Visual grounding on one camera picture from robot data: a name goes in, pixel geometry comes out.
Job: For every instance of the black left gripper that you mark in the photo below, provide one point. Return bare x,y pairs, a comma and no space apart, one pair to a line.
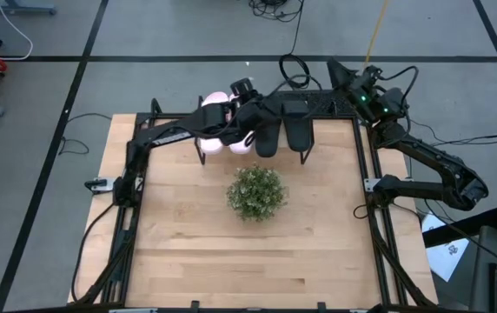
261,111

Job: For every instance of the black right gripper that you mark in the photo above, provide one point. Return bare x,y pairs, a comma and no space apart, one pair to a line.
366,84

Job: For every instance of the pink rubber slide sandal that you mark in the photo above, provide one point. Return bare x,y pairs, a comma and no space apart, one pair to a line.
211,145
242,148

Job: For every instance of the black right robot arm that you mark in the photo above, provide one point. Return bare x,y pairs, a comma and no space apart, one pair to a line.
426,152

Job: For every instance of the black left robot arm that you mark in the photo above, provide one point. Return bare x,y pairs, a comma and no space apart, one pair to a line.
214,117

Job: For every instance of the wooden shelf with black legs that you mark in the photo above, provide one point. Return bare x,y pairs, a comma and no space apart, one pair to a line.
308,156

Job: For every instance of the green plant in black pot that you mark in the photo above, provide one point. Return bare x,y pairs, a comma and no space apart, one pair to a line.
257,193

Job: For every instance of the black desk edge beam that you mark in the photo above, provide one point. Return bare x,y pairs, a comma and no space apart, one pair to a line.
461,228

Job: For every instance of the black table edge clip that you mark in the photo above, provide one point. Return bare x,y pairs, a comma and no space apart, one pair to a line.
321,306
194,305

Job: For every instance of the white paper sheet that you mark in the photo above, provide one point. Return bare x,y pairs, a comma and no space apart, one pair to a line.
446,256

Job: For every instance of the grey furniture foot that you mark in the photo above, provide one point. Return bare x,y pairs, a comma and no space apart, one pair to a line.
18,6

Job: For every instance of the black metal table frame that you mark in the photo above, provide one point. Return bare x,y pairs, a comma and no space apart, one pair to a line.
339,117

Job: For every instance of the white metal frame bracket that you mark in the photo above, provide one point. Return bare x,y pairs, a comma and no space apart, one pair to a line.
98,184
368,184

